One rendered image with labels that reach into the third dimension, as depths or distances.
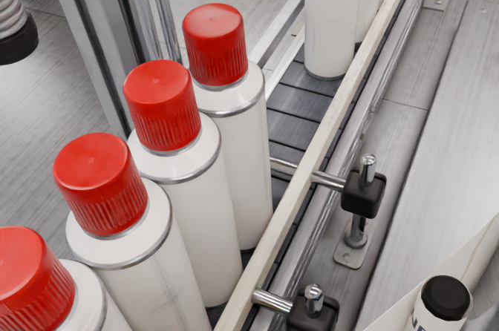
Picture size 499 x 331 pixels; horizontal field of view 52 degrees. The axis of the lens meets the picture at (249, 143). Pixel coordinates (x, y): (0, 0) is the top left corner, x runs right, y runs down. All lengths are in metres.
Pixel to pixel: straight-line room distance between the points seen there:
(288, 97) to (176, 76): 0.29
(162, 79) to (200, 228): 0.10
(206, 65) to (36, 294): 0.14
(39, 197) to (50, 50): 0.25
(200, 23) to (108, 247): 0.12
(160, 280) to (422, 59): 0.48
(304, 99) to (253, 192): 0.19
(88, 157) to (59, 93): 0.45
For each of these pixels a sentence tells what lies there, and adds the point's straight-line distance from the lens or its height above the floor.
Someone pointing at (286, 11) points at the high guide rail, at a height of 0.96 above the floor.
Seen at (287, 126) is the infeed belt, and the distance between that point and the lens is 0.50.
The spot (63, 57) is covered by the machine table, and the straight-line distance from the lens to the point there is 0.73.
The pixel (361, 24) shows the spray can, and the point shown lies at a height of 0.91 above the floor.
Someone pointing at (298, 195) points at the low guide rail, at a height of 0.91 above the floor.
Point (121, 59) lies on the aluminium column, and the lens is 0.43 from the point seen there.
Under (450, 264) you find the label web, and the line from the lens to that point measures 0.22.
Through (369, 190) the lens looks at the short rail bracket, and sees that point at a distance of 0.40.
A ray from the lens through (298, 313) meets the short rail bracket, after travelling 0.35.
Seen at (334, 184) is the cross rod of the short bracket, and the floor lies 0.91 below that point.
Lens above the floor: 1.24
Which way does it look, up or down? 49 degrees down
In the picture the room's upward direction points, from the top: 6 degrees counter-clockwise
